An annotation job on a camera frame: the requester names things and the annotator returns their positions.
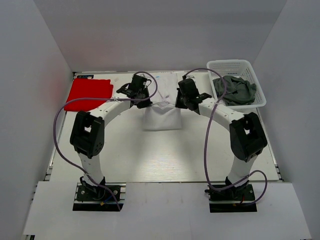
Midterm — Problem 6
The white t-shirt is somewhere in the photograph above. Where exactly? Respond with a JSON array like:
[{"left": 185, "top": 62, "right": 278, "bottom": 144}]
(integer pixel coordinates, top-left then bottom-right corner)
[{"left": 142, "top": 72, "right": 182, "bottom": 131}]

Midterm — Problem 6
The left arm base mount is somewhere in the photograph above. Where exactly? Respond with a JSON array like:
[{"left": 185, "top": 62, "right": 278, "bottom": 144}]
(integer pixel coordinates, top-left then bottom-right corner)
[{"left": 72, "top": 177, "right": 126, "bottom": 212}]

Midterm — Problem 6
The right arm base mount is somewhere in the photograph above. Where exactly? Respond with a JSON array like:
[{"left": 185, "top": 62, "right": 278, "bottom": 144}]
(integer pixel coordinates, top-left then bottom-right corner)
[{"left": 204, "top": 184, "right": 257, "bottom": 213}]

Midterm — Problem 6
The white plastic basket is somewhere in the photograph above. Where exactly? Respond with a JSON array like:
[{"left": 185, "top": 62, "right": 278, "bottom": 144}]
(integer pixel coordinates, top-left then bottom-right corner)
[{"left": 206, "top": 59, "right": 267, "bottom": 112}]

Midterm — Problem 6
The dark grey t-shirt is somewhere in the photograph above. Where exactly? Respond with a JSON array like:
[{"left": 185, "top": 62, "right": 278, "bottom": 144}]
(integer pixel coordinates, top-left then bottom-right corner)
[{"left": 223, "top": 75, "right": 257, "bottom": 106}]

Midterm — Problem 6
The folded red t-shirt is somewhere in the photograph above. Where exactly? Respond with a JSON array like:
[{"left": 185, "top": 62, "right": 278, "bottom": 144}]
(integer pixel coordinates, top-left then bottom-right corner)
[{"left": 64, "top": 78, "right": 114, "bottom": 112}]

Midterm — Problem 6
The blue label sticker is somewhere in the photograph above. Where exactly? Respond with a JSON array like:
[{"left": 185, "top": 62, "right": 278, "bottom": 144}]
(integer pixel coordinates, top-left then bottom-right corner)
[{"left": 76, "top": 74, "right": 94, "bottom": 79}]

